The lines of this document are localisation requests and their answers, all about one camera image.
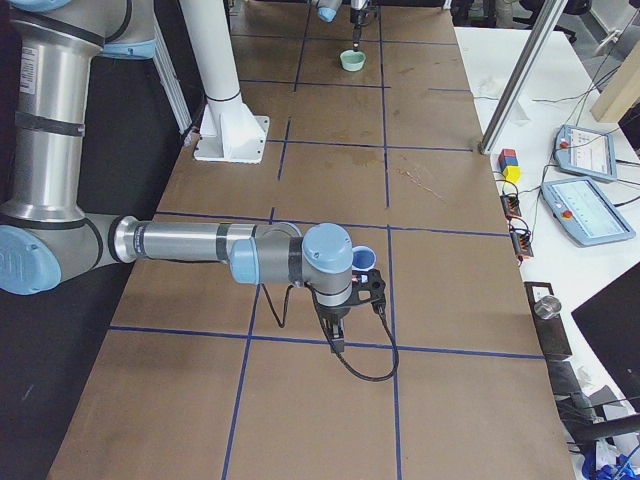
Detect near teach pendant tablet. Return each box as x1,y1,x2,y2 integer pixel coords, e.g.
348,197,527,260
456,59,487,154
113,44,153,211
541,177,636,247

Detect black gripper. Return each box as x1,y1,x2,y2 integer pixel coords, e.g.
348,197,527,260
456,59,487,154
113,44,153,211
350,6,371,51
313,268,386,354

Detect red blue yellow blocks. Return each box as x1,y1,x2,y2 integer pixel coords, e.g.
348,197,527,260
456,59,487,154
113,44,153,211
498,148,521,184

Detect black power connector strip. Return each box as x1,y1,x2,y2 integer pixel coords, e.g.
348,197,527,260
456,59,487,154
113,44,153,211
500,193,534,262

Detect far teach pendant tablet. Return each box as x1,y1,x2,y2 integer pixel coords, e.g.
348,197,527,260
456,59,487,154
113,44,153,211
553,124,617,182

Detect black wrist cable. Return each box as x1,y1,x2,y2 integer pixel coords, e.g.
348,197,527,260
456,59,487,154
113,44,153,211
262,284,400,383

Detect mint green bowl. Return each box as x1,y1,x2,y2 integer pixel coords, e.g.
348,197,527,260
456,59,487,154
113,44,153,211
339,49,367,72

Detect metal cylinder weight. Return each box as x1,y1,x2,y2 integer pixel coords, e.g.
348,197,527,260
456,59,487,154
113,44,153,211
533,295,562,320

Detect light blue cup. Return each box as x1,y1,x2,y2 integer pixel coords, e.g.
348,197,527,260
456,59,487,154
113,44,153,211
352,245,377,271

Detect white pedestal column base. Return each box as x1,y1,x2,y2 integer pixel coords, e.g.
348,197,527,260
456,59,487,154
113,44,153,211
180,0,270,164

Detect wooden board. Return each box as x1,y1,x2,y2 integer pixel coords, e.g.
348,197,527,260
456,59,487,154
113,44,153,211
591,43,640,123

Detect aluminium frame post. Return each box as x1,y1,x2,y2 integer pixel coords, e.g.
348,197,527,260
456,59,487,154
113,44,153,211
478,0,568,154

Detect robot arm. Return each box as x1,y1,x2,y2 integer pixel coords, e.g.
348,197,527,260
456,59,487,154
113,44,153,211
1,1,384,364
309,0,379,52

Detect teach pendant tablet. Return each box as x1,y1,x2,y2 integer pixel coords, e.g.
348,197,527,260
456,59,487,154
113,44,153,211
553,124,617,182
541,177,636,247

